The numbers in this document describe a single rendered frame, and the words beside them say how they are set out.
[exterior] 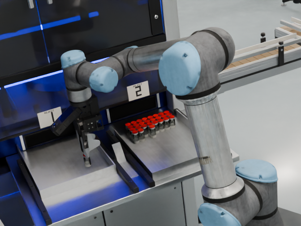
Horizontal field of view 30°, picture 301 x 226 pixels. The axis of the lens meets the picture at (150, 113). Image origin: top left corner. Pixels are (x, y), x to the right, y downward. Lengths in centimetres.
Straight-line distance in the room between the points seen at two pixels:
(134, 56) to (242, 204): 54
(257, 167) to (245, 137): 212
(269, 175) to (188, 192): 89
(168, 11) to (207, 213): 83
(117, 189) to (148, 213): 58
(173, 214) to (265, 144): 135
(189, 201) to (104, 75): 97
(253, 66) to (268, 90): 187
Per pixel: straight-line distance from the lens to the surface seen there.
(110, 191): 181
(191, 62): 131
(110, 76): 164
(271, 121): 390
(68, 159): 201
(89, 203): 177
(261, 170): 159
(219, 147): 142
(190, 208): 246
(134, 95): 209
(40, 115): 200
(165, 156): 193
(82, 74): 167
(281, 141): 367
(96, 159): 197
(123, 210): 231
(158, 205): 237
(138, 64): 166
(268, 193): 159
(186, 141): 200
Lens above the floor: 191
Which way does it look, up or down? 28 degrees down
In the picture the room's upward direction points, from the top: 8 degrees counter-clockwise
